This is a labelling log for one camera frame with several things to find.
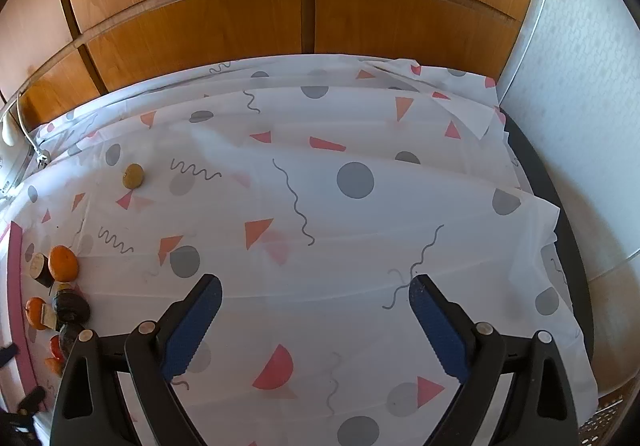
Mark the small yellow-brown round fruit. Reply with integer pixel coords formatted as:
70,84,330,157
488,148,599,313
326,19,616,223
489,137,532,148
122,163,144,190

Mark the large orange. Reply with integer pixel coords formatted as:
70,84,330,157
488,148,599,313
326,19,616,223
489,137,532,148
49,245,79,283

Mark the patterned white tablecloth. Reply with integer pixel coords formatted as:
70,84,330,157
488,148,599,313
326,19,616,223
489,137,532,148
1,56,598,445

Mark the small red tomato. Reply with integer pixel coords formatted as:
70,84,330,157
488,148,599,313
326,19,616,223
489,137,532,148
49,334,65,362

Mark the dark avocado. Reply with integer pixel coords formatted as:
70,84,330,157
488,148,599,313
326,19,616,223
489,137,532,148
52,289,91,325

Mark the dark cut eggplant piece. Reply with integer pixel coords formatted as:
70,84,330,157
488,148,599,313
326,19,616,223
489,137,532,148
29,253,54,289

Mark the white power cable with plug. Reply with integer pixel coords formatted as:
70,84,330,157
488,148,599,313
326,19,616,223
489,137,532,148
0,92,52,170

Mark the pink-rimmed white tray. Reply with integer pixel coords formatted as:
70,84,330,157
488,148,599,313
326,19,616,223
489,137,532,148
6,221,37,394

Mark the wooden wall panelling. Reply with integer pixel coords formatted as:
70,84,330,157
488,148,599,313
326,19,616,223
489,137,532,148
1,0,532,127

